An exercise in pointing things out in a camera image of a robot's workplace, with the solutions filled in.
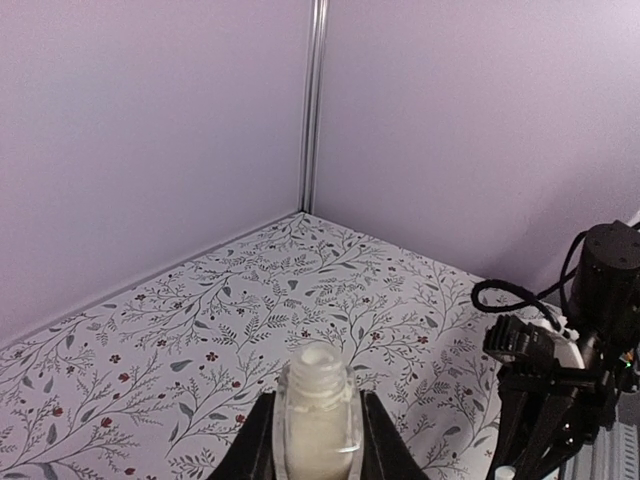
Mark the clear nail polish bottle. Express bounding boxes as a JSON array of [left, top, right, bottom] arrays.
[[272, 343, 364, 480]]

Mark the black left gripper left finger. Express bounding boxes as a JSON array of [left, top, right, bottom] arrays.
[[207, 393, 276, 480]]

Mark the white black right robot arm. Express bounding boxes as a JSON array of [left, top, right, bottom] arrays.
[[471, 221, 639, 479]]

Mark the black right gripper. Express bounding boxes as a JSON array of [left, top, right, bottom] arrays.
[[487, 367, 615, 480]]

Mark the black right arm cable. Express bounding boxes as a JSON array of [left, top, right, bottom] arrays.
[[469, 234, 586, 326]]

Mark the aluminium corner post right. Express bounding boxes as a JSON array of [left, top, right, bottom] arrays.
[[299, 0, 330, 214]]

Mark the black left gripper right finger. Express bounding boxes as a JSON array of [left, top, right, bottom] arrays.
[[360, 392, 429, 480]]

